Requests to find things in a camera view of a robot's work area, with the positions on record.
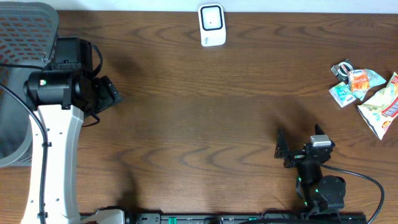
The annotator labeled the teal tissue box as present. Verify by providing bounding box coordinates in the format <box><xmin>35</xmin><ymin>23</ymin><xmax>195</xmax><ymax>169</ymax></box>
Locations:
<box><xmin>329</xmin><ymin>82</ymin><xmax>356</xmax><ymax>108</ymax></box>

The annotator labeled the orange small packet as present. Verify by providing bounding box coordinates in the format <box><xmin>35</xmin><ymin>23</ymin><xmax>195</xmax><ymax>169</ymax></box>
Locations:
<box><xmin>348</xmin><ymin>69</ymin><xmax>370</xmax><ymax>92</ymax></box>

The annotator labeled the cream snack bag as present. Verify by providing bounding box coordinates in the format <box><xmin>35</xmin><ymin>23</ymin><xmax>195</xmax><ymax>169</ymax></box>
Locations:
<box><xmin>357</xmin><ymin>72</ymin><xmax>397</xmax><ymax>140</ymax></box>

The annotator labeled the mint green wipes pack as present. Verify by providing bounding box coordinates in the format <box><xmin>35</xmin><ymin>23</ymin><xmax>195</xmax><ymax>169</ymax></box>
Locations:
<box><xmin>355</xmin><ymin>68</ymin><xmax>386</xmax><ymax>101</ymax></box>

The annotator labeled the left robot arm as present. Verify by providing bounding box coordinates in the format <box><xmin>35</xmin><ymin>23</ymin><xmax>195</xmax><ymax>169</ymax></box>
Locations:
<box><xmin>22</xmin><ymin>37</ymin><xmax>127</xmax><ymax>224</ymax></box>

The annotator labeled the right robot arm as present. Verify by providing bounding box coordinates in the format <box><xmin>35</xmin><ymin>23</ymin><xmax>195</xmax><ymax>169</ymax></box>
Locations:
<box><xmin>274</xmin><ymin>125</ymin><xmax>346</xmax><ymax>220</ymax></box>

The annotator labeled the white barcode scanner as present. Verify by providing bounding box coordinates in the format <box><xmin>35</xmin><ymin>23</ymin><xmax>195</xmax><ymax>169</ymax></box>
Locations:
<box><xmin>198</xmin><ymin>3</ymin><xmax>226</xmax><ymax>47</ymax></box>

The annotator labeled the dark grey plastic basket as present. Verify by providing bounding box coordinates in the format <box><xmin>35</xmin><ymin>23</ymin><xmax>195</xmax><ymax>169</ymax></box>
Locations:
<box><xmin>1</xmin><ymin>1</ymin><xmax>59</xmax><ymax>167</ymax></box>

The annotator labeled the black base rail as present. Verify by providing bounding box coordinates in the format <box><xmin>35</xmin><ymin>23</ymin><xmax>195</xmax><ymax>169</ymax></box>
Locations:
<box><xmin>79</xmin><ymin>205</ymin><xmax>368</xmax><ymax>224</ymax></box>

